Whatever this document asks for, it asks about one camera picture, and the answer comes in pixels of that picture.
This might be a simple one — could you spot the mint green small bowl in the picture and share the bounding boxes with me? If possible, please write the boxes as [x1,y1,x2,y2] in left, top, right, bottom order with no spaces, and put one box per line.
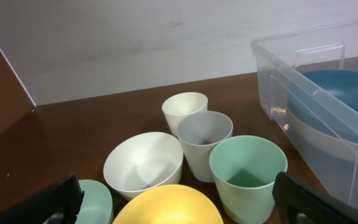
[44,179,115,224]

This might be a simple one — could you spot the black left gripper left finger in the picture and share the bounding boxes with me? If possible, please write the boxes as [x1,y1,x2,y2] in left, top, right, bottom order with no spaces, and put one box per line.
[0,174,85,224]

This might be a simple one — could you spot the white small bowl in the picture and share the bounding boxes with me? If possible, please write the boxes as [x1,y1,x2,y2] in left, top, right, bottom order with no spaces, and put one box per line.
[103,132,184,200]

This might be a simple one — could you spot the cream shallow bowl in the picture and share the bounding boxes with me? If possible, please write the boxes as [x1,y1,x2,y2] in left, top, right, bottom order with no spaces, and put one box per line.
[287,111,358,202]

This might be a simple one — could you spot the clear plastic storage bin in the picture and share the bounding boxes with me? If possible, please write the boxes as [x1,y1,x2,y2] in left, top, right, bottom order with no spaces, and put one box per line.
[250,21,358,209]

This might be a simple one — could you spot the cream white cup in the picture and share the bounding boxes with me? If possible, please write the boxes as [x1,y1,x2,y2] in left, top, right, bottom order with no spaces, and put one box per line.
[162,92,208,137]

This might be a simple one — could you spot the mint green cup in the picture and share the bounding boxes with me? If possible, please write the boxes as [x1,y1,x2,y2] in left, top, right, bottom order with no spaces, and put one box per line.
[209,135,288,223]

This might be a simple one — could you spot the yellow small bowl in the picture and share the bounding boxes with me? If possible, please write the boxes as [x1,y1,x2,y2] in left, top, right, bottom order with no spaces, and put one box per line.
[113,184,223,224]

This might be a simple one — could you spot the grey cup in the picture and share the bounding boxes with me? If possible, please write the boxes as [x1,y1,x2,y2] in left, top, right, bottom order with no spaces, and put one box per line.
[177,111,234,183]

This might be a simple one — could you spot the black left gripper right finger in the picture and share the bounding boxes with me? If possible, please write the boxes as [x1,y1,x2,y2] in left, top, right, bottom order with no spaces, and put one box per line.
[272,172,358,224]

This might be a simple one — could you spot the dark blue bowl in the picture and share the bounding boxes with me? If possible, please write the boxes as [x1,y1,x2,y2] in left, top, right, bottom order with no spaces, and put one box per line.
[288,70,358,143]

